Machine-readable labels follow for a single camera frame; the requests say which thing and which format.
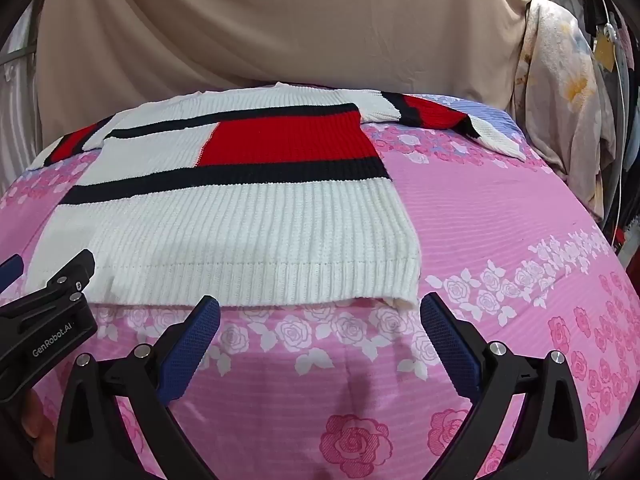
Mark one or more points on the person's left hand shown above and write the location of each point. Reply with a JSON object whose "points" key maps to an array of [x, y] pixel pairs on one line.
{"points": [[35, 420]]}

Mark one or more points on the grey satin curtain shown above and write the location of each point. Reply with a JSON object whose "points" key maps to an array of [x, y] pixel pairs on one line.
{"points": [[20, 110]]}

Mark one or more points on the pink floral bed sheet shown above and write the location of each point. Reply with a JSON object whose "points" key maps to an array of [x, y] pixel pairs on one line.
{"points": [[500, 210]]}

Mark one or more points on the white red black knit sweater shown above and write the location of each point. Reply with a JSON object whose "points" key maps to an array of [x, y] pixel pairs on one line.
{"points": [[250, 240]]}

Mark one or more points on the beige backdrop cloth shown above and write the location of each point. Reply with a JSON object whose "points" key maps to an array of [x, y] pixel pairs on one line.
{"points": [[300, 25]]}

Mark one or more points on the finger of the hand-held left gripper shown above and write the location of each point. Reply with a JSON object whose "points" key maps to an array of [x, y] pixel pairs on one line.
{"points": [[75, 270], [10, 270]]}

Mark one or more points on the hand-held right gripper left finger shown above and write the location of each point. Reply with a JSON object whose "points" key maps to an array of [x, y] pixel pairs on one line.
{"points": [[192, 340]]}

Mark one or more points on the grey metal bar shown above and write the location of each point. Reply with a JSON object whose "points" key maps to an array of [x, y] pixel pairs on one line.
{"points": [[20, 54]]}

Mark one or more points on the dark hanging clothes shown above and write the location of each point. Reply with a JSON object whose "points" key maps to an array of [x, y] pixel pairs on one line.
{"points": [[631, 125]]}

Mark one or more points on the pale floral hanging blanket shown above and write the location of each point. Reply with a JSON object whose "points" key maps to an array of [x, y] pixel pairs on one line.
{"points": [[555, 85]]}

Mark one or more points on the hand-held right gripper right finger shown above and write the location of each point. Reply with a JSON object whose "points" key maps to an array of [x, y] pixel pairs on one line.
{"points": [[447, 340]]}

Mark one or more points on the yellow tag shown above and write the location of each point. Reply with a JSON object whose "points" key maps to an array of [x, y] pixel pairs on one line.
{"points": [[606, 50]]}

